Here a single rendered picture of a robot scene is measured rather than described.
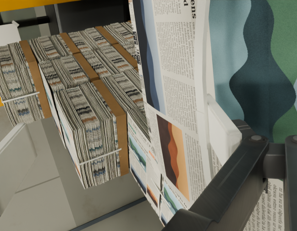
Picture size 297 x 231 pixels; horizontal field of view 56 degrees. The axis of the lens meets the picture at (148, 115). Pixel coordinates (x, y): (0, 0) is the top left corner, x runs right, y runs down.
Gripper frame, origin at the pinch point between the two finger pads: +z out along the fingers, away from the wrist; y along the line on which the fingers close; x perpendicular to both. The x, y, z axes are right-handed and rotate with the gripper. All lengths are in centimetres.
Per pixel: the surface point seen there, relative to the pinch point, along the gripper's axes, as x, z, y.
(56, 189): -166, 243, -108
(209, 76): 2.5, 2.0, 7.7
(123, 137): -43, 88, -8
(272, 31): 6.0, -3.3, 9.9
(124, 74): -22, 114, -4
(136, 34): 5.0, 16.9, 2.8
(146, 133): -36, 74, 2
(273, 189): -4.4, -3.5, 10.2
